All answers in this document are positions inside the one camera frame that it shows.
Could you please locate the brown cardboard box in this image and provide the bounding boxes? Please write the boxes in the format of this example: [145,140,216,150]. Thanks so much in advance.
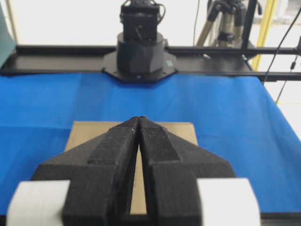
[65,121,198,215]

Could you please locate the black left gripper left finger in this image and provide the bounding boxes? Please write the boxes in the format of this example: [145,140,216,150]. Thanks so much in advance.
[32,117,139,226]

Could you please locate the black metal frame rail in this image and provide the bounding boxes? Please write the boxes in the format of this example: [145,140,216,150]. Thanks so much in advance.
[0,46,301,83]

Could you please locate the yellow vertical post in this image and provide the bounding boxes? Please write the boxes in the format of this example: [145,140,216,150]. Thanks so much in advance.
[251,0,278,71]

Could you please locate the black vertical frame post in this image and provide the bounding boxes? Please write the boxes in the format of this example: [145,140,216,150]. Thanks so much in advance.
[241,0,257,55]

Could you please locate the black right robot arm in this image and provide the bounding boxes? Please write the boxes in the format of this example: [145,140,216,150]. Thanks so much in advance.
[117,0,235,226]

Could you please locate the blue table cloth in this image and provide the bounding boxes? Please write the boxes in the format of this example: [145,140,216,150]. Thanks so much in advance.
[0,73,301,215]

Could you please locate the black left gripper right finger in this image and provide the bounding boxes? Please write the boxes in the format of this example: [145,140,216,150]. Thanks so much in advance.
[139,117,236,226]

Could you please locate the teal backdrop panel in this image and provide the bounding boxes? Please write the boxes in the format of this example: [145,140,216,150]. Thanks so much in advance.
[0,0,17,67]

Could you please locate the tan camera tripod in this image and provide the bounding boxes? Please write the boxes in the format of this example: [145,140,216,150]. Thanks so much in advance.
[196,0,246,48]

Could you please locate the black hanging cable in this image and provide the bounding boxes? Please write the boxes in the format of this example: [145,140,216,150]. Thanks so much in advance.
[262,0,301,104]

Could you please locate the thin dark cable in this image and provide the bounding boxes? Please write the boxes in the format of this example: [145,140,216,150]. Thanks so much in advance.
[193,0,201,46]

